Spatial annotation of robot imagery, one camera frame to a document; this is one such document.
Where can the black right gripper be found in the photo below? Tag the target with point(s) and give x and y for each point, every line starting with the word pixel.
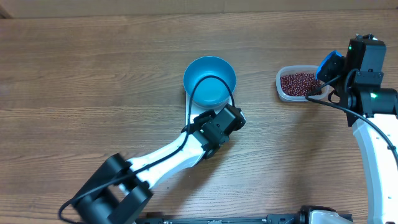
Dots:
pixel 331 63

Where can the blue plastic measuring scoop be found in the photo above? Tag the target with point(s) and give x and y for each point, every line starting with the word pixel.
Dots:
pixel 326 60

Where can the red adzuki beans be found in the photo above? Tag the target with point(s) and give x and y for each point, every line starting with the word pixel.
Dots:
pixel 299 84

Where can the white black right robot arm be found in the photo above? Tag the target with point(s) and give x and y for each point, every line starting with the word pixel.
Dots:
pixel 371 112

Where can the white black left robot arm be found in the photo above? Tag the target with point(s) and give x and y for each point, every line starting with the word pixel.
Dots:
pixel 120 189

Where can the teal metal bowl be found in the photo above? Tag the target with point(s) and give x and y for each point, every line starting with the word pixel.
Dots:
pixel 211 92

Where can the white digital kitchen scale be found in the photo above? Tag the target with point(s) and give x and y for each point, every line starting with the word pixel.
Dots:
pixel 194 112

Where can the clear plastic container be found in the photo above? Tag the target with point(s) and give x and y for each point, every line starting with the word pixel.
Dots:
pixel 291 70

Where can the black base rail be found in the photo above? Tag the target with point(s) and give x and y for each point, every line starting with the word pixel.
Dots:
pixel 270 219

